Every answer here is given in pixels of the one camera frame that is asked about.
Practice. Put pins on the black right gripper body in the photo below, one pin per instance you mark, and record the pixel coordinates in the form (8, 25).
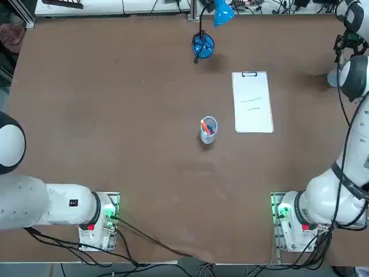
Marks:
(352, 44)

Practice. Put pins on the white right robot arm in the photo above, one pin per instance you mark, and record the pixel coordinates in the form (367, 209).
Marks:
(323, 202)

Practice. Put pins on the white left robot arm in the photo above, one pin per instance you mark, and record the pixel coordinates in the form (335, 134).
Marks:
(29, 202)

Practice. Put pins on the orange marker pen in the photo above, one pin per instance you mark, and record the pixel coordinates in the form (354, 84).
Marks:
(204, 125)

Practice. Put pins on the clear plastic measuring cup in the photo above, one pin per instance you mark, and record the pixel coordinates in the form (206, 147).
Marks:
(208, 139)
(333, 79)

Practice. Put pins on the white clipboard with black clip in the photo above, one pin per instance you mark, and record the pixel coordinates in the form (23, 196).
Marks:
(249, 74)

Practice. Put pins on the white paper sheet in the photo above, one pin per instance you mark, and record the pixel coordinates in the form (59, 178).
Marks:
(253, 118)

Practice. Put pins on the blue desk lamp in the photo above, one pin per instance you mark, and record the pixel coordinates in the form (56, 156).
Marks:
(222, 13)

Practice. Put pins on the white side board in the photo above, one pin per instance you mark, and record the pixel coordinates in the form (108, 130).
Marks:
(101, 7)

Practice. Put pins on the black comb-shaped rack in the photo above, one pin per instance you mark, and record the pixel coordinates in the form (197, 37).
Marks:
(66, 4)

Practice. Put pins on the brown perforated plastic object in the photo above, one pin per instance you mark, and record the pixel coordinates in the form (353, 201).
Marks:
(11, 36)

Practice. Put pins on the aluminium camera post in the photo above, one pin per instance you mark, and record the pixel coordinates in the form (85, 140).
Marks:
(192, 11)

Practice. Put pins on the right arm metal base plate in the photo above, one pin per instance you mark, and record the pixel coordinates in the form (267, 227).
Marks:
(275, 231)

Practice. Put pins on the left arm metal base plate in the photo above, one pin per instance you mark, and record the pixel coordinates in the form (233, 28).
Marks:
(115, 196)

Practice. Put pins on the aluminium frame rail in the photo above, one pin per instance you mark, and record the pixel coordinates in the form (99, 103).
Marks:
(27, 17)

